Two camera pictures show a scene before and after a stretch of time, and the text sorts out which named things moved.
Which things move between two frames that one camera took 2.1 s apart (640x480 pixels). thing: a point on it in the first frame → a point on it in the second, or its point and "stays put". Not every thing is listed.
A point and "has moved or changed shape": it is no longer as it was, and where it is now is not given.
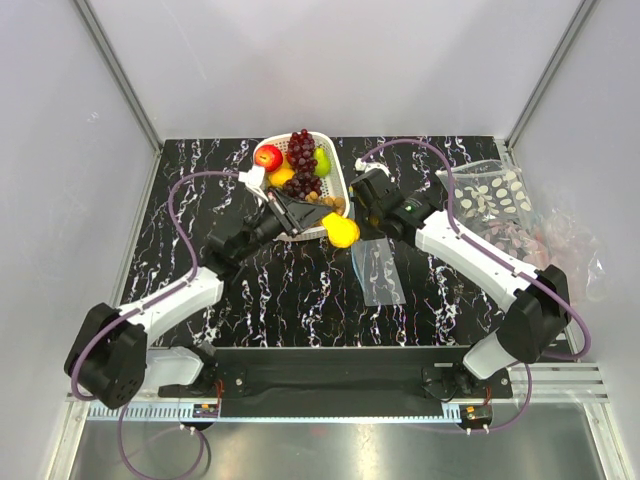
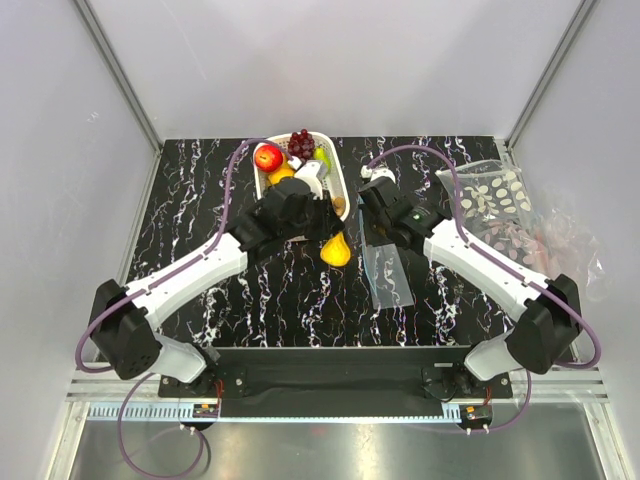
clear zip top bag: [376, 272] has moved or changed shape
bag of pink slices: [511, 238] stays put
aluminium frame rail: [531, 384] stays put
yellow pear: [342, 232] has moved or changed shape
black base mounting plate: [417, 373] stays put
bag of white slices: [494, 190] stays put
